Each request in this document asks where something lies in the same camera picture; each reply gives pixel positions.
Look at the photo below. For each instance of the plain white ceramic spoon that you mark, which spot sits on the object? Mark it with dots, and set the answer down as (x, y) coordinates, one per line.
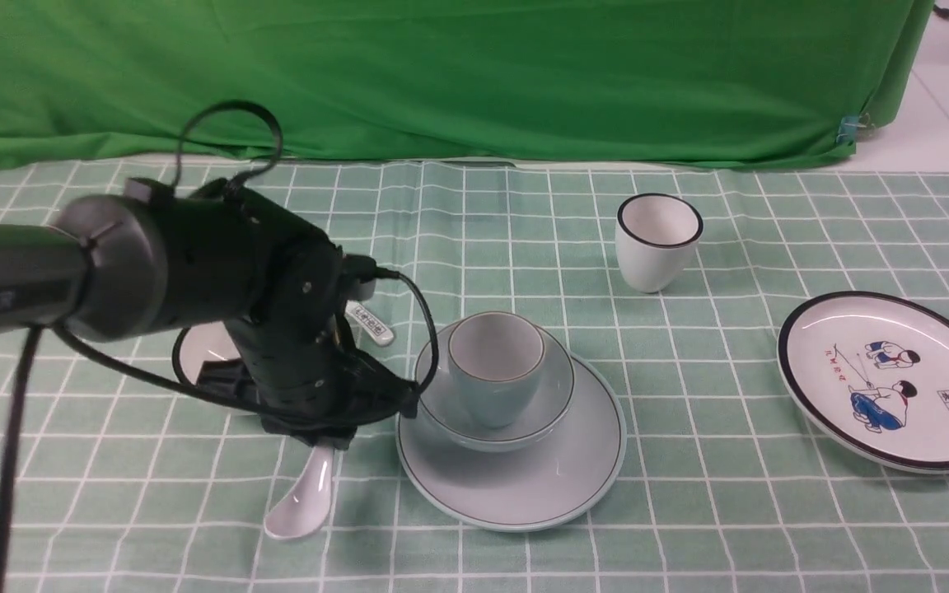
(307, 505)

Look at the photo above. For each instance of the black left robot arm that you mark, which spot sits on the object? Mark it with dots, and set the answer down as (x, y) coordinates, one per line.
(113, 268)

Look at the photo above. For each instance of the white plate with cartoon print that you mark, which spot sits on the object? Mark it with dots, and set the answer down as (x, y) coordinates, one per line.
(872, 372)

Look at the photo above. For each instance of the pale blue ceramic bowl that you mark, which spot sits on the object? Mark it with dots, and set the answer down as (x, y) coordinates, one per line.
(441, 407)

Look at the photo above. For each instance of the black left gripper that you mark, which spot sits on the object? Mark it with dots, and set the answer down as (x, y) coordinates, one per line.
(299, 363)

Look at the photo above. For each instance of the white cup with black rim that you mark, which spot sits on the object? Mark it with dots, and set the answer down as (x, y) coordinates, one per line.
(656, 237)

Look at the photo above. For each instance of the pale blue ceramic cup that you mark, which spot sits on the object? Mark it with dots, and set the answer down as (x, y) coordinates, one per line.
(495, 360)

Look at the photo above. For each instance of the green checkered tablecloth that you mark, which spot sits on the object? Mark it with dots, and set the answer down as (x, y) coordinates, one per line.
(725, 486)

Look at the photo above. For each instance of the green backdrop cloth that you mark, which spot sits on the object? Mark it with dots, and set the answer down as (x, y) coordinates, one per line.
(714, 84)

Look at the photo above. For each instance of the white spoon with printed handle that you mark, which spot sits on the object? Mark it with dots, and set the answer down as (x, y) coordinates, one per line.
(381, 334)

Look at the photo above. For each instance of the white bowl with black rim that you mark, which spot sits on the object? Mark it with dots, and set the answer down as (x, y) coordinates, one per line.
(205, 359)

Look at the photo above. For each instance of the pale blue large plate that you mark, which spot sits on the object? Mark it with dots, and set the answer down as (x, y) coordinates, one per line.
(549, 483)

